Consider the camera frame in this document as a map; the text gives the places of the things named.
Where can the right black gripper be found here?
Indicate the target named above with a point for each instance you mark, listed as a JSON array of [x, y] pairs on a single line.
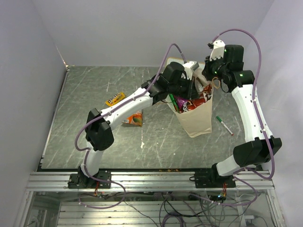
[[206, 71]]

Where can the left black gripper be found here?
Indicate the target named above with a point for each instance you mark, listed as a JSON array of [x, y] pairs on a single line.
[[192, 93]]

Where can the purple grape candy bag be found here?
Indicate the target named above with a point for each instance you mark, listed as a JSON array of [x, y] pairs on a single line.
[[182, 104]]

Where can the red snack bag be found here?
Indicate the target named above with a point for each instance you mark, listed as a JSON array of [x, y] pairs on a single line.
[[205, 96]]

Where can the beige paper bag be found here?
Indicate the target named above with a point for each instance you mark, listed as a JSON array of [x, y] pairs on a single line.
[[198, 121]]

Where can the large green Chiaba chips bag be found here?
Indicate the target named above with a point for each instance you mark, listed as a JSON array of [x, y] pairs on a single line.
[[173, 101]]

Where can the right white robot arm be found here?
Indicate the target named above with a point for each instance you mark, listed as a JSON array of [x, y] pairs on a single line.
[[226, 63]]

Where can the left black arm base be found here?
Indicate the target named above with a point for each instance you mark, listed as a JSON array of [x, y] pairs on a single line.
[[81, 181]]

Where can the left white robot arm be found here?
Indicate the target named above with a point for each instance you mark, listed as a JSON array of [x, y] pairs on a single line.
[[176, 79]]

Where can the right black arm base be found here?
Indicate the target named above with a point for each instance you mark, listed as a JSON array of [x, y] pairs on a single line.
[[209, 178]]

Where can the orange mango snack bag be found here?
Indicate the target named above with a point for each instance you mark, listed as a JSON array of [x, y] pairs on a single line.
[[135, 119]]

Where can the yellow M&M candy packet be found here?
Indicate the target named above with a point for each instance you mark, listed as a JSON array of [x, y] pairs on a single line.
[[115, 99]]

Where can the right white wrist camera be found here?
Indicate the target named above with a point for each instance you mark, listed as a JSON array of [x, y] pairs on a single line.
[[218, 49]]

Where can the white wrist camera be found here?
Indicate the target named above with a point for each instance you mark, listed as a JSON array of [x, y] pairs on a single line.
[[189, 69], [218, 49]]

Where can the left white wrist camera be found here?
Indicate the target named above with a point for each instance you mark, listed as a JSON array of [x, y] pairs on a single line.
[[189, 69]]

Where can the whiteboard with wooden frame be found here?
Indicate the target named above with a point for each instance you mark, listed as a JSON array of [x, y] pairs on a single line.
[[171, 59]]

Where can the aluminium rail frame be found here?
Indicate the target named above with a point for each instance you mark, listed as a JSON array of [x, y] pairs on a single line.
[[150, 166]]

